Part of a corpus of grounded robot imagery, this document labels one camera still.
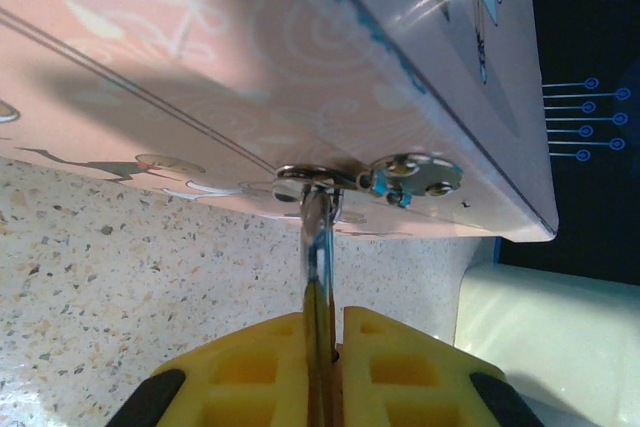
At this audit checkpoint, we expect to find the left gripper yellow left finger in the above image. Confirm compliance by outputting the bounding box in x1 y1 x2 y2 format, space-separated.
105 311 315 427

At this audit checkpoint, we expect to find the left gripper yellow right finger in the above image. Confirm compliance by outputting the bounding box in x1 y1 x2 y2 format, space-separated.
333 305 546 427

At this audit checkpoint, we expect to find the cream and orange utensil holder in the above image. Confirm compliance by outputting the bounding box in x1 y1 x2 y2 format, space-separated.
452 265 640 427

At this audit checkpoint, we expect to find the metal hasp on tin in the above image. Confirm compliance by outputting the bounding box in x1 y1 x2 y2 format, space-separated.
272 152 465 212

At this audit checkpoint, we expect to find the pink tin box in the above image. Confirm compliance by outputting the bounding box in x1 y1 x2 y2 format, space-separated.
0 0 560 244

